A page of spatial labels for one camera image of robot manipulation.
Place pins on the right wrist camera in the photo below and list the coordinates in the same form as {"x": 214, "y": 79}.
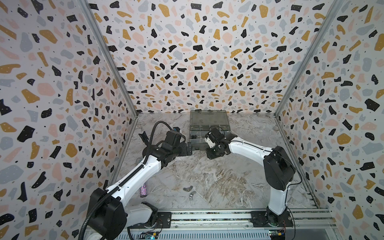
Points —
{"x": 211, "y": 143}

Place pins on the silver bolt near rail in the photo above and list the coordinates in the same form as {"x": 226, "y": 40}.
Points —
{"x": 192, "y": 195}

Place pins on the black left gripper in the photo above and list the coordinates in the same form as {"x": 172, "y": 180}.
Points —
{"x": 184, "y": 152}

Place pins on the glitter handheld microphone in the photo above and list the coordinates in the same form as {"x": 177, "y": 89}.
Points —
{"x": 143, "y": 191}

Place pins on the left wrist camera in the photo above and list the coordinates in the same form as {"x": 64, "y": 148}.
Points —
{"x": 177, "y": 129}

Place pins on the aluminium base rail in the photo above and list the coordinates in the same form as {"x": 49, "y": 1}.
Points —
{"x": 300, "y": 224}

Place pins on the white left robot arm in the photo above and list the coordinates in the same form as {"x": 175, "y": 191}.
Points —
{"x": 108, "y": 213}

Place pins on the grey compartment organizer box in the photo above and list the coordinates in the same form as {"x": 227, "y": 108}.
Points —
{"x": 202, "y": 121}

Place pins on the green circuit board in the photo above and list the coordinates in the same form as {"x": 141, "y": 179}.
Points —
{"x": 148, "y": 236}

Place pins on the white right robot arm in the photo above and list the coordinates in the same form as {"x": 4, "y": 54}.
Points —
{"x": 278, "y": 168}

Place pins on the black microphone stand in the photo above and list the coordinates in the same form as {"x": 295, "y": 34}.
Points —
{"x": 144, "y": 137}

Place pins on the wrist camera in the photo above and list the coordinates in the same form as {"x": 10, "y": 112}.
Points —
{"x": 177, "y": 129}
{"x": 211, "y": 143}

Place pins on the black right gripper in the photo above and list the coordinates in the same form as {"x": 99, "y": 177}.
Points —
{"x": 209, "y": 156}

